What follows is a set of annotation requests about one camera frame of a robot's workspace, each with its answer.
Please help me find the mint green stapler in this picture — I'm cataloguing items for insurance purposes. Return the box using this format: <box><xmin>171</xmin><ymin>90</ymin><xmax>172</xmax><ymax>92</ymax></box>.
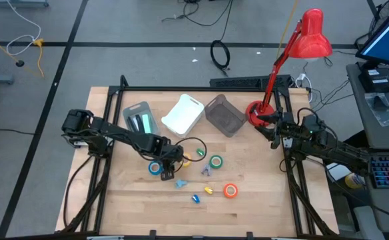
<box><xmin>142</xmin><ymin>114</ymin><xmax>152</xmax><ymax>133</ymax></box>

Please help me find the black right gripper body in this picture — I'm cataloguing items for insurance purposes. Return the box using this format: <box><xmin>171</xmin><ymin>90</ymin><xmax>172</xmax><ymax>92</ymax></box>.
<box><xmin>279</xmin><ymin>111</ymin><xmax>298</xmax><ymax>147</ymax></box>

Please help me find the small black computer box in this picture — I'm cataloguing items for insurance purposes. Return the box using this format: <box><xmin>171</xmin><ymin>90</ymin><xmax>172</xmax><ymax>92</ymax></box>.
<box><xmin>358</xmin><ymin>66</ymin><xmax>389</xmax><ymax>93</ymax></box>

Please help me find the thin yellow cord black plug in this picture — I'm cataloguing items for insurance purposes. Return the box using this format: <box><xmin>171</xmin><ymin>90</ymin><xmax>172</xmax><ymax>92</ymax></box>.
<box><xmin>0</xmin><ymin>29</ymin><xmax>25</xmax><ymax>67</ymax></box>

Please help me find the black floor cable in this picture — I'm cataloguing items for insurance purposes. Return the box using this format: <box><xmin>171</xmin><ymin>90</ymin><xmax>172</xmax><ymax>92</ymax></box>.
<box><xmin>163</xmin><ymin>0</ymin><xmax>234</xmax><ymax>41</ymax></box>

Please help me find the white plastic bin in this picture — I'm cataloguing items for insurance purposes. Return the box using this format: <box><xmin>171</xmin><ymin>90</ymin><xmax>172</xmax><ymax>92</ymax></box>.
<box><xmin>161</xmin><ymin>93</ymin><xmax>205</xmax><ymax>139</ymax></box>

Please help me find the green tape roll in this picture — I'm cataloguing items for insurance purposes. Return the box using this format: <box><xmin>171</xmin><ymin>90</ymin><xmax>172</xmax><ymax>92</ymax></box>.
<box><xmin>208</xmin><ymin>154</ymin><xmax>224</xmax><ymax>170</ymax></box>

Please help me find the black stapler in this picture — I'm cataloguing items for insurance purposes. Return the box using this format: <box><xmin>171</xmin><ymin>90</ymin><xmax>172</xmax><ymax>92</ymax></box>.
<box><xmin>129</xmin><ymin>115</ymin><xmax>142</xmax><ymax>133</ymax></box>

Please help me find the red desk lamp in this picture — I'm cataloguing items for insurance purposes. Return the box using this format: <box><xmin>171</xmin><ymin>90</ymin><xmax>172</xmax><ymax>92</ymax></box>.
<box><xmin>245</xmin><ymin>8</ymin><xmax>334</xmax><ymax>128</ymax></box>

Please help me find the black aluminium table frame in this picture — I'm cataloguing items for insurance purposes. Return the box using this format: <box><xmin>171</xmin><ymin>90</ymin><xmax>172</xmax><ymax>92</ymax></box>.
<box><xmin>56</xmin><ymin>75</ymin><xmax>340</xmax><ymax>239</ymax></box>

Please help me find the dark translucent plastic bin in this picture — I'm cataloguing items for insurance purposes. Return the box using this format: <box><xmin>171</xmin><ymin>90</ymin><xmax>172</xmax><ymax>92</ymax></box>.
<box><xmin>203</xmin><ymin>93</ymin><xmax>248</xmax><ymax>138</ymax></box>

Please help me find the computer monitor with blue screen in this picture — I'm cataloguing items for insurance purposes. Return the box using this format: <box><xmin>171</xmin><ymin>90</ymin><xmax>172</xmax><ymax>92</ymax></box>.
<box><xmin>356</xmin><ymin>0</ymin><xmax>389</xmax><ymax>69</ymax></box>

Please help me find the coiled black cable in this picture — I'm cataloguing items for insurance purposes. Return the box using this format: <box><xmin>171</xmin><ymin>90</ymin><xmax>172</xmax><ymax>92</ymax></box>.
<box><xmin>209</xmin><ymin>39</ymin><xmax>231</xmax><ymax>77</ymax></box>

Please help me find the grey plastic bin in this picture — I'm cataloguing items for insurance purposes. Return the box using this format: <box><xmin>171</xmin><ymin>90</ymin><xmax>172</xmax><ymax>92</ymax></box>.
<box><xmin>122</xmin><ymin>101</ymin><xmax>161</xmax><ymax>137</ymax></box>

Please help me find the yellow lidded container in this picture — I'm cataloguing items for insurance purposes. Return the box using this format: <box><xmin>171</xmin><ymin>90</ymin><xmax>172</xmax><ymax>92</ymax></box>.
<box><xmin>344</xmin><ymin>171</ymin><xmax>366</xmax><ymax>190</ymax></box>

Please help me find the yellow connector cable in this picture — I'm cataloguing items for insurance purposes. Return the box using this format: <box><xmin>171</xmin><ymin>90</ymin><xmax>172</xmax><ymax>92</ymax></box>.
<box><xmin>33</xmin><ymin>38</ymin><xmax>45</xmax><ymax>79</ymax></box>

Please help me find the clear plastic bag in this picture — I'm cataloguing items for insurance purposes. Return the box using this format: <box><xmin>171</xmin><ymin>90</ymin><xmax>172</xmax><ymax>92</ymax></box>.
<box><xmin>364</xmin><ymin>92</ymin><xmax>389</xmax><ymax>128</ymax></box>

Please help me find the black power strip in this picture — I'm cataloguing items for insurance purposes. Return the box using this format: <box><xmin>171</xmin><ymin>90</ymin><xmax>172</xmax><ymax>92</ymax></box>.
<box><xmin>209</xmin><ymin>75</ymin><xmax>294</xmax><ymax>90</ymax></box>

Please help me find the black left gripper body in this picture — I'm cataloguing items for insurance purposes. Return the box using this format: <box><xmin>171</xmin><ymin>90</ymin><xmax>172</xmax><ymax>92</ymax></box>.
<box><xmin>160</xmin><ymin>146</ymin><xmax>185</xmax><ymax>182</ymax></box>

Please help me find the yellow hanging cable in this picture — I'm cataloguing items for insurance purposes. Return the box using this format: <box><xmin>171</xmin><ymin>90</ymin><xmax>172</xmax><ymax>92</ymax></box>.
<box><xmin>276</xmin><ymin>0</ymin><xmax>300</xmax><ymax>61</ymax></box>

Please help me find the white paper sheet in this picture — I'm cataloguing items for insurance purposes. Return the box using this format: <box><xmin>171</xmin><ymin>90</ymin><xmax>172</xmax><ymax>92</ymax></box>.
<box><xmin>326</xmin><ymin>163</ymin><xmax>352</xmax><ymax>182</ymax></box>

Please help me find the orange tape roll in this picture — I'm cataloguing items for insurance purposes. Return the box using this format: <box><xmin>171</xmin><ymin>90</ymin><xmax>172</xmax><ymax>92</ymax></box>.
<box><xmin>223</xmin><ymin>183</ymin><xmax>239</xmax><ymax>199</ymax></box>

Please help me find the white floor cable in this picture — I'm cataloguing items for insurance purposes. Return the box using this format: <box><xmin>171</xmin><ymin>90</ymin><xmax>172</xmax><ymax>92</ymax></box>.
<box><xmin>6</xmin><ymin>0</ymin><xmax>42</xmax><ymax>57</ymax></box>

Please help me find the blue tape roll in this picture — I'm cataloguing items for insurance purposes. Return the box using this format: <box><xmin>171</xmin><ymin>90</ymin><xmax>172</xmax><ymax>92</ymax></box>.
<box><xmin>148</xmin><ymin>161</ymin><xmax>164</xmax><ymax>176</ymax></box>

